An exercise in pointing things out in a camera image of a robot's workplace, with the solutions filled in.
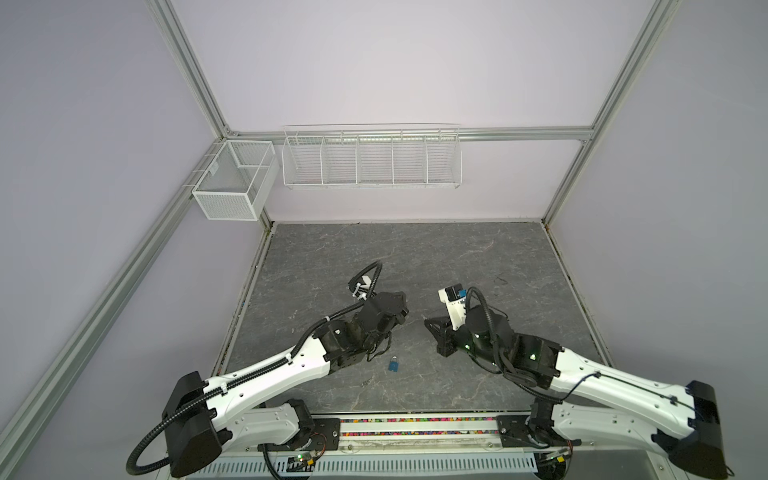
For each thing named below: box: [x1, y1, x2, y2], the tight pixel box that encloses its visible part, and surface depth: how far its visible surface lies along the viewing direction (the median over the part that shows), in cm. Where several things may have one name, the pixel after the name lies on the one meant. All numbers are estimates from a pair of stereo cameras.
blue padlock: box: [388, 355, 400, 372], surface depth 87 cm
